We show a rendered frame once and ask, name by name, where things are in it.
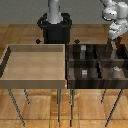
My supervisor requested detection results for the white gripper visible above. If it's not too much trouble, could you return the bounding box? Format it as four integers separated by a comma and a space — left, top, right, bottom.
108, 20, 127, 40

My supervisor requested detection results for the dark wooden compartment bin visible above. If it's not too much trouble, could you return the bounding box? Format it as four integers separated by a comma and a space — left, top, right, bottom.
65, 43, 128, 90

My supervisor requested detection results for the tall grey block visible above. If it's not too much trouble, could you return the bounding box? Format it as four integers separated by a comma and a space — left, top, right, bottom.
79, 45, 87, 61

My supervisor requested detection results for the small black knob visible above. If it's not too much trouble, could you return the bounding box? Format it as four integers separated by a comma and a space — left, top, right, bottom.
74, 38, 81, 45
35, 38, 42, 45

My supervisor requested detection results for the round grey object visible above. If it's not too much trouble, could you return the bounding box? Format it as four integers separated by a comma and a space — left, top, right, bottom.
112, 65, 123, 79

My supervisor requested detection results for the small grey block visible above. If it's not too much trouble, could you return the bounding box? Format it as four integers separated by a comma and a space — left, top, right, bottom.
81, 69, 89, 79

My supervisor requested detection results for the grey metal table leg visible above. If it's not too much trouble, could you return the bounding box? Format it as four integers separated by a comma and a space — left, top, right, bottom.
57, 88, 62, 123
105, 88, 124, 128
100, 88, 108, 104
7, 88, 26, 127
22, 88, 31, 105
69, 88, 76, 128

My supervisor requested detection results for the light wooden bin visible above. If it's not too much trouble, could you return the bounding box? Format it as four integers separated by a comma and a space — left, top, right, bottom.
0, 43, 68, 90

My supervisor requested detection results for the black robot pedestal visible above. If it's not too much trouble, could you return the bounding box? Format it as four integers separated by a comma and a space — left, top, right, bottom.
36, 12, 73, 45

